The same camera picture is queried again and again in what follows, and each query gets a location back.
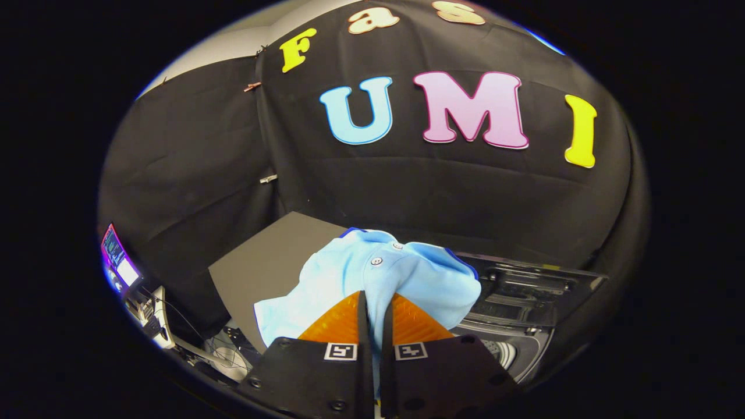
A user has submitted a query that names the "black backdrop cloth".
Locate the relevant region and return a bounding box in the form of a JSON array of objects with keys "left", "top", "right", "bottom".
[{"left": 98, "top": 0, "right": 650, "bottom": 347}]

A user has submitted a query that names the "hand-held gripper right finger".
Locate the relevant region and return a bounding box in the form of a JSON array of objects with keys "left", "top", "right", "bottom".
[{"left": 380, "top": 293, "right": 523, "bottom": 419}]

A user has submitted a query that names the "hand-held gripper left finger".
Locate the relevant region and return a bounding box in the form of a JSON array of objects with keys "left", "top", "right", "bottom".
[{"left": 237, "top": 290, "right": 375, "bottom": 419}]

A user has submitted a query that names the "grey top-load washing machine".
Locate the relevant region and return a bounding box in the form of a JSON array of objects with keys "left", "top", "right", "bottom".
[{"left": 451, "top": 252, "right": 609, "bottom": 388}]

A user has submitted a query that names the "grey side table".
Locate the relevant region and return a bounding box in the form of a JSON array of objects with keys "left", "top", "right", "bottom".
[{"left": 208, "top": 211, "right": 350, "bottom": 353}]

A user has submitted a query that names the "light blue polo shirt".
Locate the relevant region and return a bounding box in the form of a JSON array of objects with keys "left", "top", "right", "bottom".
[{"left": 254, "top": 227, "right": 483, "bottom": 402}]

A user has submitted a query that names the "computer monitor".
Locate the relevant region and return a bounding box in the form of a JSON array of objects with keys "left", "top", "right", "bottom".
[{"left": 101, "top": 223, "right": 143, "bottom": 293}]

